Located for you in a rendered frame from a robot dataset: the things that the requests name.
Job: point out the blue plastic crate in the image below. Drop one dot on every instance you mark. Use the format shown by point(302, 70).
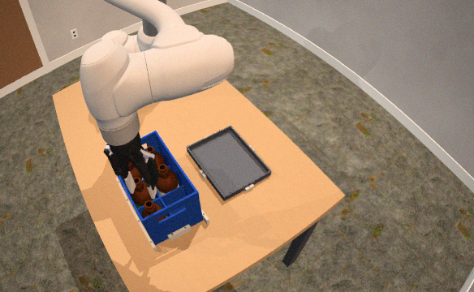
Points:
point(186, 209)

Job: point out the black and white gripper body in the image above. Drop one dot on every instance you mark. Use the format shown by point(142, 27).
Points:
point(132, 148)

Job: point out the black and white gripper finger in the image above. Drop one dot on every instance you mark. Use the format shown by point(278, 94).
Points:
point(120, 167)
point(150, 174)

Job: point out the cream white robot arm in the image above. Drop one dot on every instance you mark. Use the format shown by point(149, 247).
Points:
point(181, 62)

